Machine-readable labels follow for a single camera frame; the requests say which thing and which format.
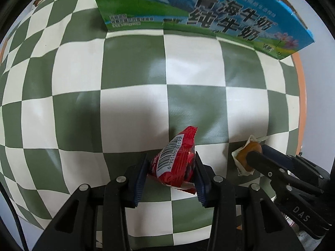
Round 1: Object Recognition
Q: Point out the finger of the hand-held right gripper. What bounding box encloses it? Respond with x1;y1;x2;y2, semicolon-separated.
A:
261;144;331;185
246;150;323;197

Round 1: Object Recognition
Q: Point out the green white checkered tablecloth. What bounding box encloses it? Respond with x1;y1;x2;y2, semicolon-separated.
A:
0;0;302;251

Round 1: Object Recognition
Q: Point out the red snack packet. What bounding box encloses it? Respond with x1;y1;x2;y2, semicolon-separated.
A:
147;126;198;195

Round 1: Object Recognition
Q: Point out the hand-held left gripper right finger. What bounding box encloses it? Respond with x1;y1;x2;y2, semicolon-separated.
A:
193;152;301;251

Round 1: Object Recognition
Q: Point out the printed cardboard box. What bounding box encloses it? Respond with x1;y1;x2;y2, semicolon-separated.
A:
88;0;316;60

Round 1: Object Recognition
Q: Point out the black cable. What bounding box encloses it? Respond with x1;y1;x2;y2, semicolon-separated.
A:
0;176;30;251

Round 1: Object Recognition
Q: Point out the small brown cake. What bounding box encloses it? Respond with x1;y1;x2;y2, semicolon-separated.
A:
232;135;269;177

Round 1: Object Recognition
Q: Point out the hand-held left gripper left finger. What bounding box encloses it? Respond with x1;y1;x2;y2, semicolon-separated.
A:
31;153;151;251

